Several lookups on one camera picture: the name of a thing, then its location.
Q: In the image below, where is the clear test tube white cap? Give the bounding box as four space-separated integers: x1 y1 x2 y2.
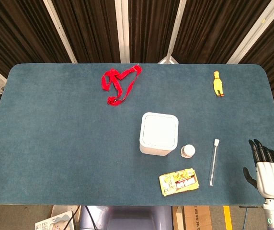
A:
208 138 220 187

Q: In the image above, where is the yellow rubber chicken toy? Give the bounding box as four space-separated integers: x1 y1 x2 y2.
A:
212 70 225 97

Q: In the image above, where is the black cable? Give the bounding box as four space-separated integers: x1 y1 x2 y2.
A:
83 205 97 230

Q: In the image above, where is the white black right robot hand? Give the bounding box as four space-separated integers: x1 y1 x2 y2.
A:
243 138 274 201

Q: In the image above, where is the yellow snack packet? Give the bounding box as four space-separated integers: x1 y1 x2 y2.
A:
159 168 200 197

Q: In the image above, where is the white square container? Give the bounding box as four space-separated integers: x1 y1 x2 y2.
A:
139 112 180 157

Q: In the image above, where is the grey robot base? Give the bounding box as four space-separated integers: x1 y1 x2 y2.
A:
79 205 173 230

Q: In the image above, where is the red ribbon lanyard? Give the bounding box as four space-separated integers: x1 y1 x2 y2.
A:
101 64 143 106

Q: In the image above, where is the white partition frame post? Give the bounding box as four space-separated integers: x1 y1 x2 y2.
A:
226 0 274 65
158 0 188 65
43 0 78 64
114 0 131 64

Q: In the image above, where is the illustrated paper booklet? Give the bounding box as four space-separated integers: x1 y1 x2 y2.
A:
34 210 74 230

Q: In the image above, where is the brown cardboard box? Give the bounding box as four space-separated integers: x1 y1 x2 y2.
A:
172 205 213 230

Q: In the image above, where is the small white plastic jar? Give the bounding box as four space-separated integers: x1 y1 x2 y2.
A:
180 144 196 159

